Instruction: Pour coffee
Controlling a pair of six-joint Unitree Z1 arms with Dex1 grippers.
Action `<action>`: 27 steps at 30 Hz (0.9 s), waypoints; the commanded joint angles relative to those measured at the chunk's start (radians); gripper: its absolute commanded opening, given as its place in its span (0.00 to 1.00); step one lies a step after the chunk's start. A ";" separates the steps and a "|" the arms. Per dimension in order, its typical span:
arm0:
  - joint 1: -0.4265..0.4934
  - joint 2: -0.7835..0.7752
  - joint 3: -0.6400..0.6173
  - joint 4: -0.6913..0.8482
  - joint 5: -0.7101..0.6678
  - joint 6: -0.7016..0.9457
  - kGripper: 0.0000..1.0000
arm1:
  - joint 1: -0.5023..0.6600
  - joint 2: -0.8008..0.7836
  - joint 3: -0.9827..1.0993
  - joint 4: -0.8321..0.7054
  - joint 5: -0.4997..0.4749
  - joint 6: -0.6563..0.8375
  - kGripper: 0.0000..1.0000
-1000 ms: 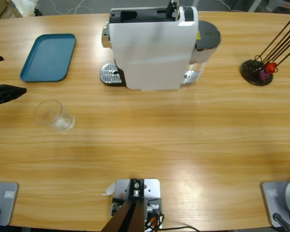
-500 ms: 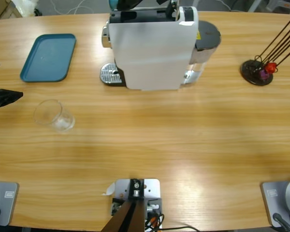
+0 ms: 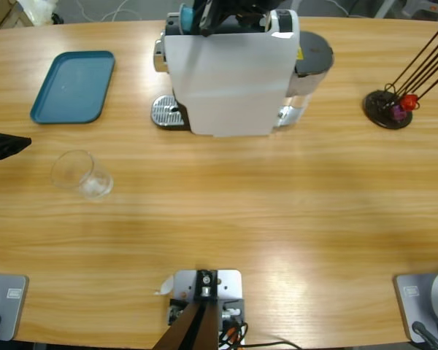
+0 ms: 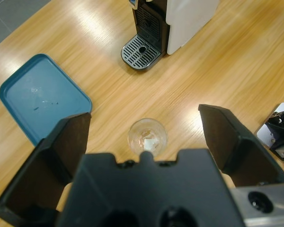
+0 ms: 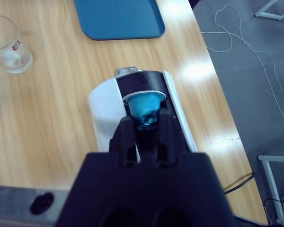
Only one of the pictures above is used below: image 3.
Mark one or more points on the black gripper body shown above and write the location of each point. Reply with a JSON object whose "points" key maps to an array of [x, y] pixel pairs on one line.
{"points": [[244, 7]]}

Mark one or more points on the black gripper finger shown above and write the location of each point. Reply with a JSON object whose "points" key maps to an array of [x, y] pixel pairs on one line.
{"points": [[3, 147], [204, 16]]}

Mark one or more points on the blue coffee capsule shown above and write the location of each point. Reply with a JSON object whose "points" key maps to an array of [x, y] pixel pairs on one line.
{"points": [[186, 18]]}

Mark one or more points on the white capsule coffee machine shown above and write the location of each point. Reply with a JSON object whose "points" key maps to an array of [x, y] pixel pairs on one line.
{"points": [[233, 84]]}

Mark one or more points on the clear glass cup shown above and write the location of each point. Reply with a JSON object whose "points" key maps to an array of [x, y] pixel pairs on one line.
{"points": [[82, 176]]}

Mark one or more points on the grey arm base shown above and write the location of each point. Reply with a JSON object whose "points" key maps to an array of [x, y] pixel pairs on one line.
{"points": [[9, 306], [423, 302]]}

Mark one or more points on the water tank with dark lid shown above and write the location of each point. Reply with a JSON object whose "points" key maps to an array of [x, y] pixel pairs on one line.
{"points": [[314, 51]]}

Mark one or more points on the brown cardboard box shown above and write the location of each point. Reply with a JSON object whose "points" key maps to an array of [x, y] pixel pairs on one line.
{"points": [[5, 14]]}

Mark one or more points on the teal plastic tray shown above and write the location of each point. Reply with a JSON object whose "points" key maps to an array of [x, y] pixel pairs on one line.
{"points": [[73, 87]]}

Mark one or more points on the white plastic bag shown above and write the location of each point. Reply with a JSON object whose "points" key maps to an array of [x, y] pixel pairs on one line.
{"points": [[38, 10]]}

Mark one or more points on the black capsule holder with rods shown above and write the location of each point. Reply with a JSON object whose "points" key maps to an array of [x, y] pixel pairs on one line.
{"points": [[381, 109]]}

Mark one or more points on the white plastic furniture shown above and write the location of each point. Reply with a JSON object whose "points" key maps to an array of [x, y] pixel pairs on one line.
{"points": [[423, 9]]}

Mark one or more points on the white paper tag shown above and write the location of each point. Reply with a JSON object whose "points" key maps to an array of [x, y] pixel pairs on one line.
{"points": [[165, 286]]}

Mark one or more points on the white block with dark post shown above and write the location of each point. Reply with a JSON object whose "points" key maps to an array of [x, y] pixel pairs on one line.
{"points": [[228, 288]]}

